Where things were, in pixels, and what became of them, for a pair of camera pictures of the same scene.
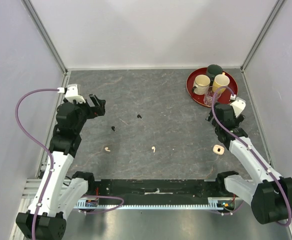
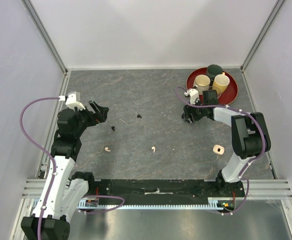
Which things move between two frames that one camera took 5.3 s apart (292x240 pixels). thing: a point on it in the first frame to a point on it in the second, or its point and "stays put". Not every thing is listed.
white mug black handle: [201, 82] stays put
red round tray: [226, 94] stays put
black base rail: [153, 190] stays put
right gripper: [239, 120] to [188, 109]
